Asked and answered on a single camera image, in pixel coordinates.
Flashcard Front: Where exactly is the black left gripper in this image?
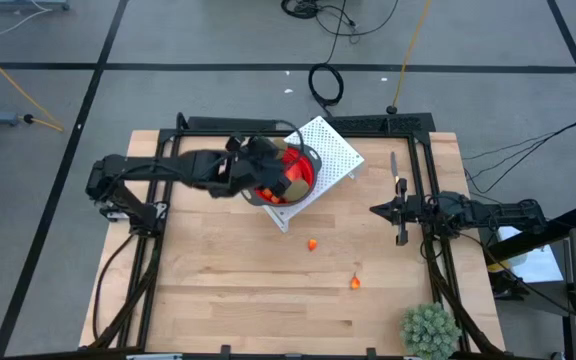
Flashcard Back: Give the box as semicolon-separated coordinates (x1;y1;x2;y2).
225;133;293;199

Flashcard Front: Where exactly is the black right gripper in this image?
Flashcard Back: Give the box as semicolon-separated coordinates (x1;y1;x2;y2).
369;178;432;246

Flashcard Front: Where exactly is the red-yellow toy mango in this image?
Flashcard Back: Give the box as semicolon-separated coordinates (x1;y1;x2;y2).
285;149;309;182

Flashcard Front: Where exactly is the red collapsible colander bowl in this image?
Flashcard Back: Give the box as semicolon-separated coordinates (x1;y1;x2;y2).
239;142;323;209

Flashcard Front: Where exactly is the white perforated riser shelf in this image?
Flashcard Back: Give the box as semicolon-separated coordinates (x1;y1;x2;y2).
262;115;366;234

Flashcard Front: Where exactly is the black perforated panel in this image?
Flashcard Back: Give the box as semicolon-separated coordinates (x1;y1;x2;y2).
326;112;437;136

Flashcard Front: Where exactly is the green artificial plant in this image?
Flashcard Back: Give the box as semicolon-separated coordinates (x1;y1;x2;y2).
400;302;463;360

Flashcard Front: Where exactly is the black floor stand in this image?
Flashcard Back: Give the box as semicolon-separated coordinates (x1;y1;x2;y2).
487;272;530;301

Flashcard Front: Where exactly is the white screen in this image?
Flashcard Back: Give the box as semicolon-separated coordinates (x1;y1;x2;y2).
497;225;565;284

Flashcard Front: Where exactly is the black diagonal bar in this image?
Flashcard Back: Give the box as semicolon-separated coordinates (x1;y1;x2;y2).
485;204;576;264

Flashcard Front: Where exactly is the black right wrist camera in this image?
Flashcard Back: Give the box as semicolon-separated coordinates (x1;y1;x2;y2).
410;198;432;225

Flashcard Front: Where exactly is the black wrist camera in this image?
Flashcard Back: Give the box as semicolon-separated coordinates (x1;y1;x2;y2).
410;198;432;225
232;162;262;191

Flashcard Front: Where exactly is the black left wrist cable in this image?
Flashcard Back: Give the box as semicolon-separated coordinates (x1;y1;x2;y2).
245;119;305;156

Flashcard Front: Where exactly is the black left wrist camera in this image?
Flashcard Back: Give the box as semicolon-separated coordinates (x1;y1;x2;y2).
232;162;262;191

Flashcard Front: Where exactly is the black aluminium table frame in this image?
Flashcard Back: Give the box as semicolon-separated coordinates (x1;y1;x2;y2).
78;112;508;360

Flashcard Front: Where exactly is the black coiled floor cable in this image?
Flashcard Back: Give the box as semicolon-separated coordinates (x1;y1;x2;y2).
307;14;349;117

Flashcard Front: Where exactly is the black floor cable bundle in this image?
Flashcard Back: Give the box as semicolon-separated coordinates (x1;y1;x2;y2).
280;0;400;45

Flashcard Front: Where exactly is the yellow hanging cable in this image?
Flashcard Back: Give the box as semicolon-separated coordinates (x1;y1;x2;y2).
386;0;433;115

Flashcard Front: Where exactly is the yellow floor cable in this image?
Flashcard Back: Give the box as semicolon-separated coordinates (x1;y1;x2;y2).
0;38;65;133

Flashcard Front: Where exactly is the white floor cable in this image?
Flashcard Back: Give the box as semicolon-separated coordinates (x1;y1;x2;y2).
0;7;52;49

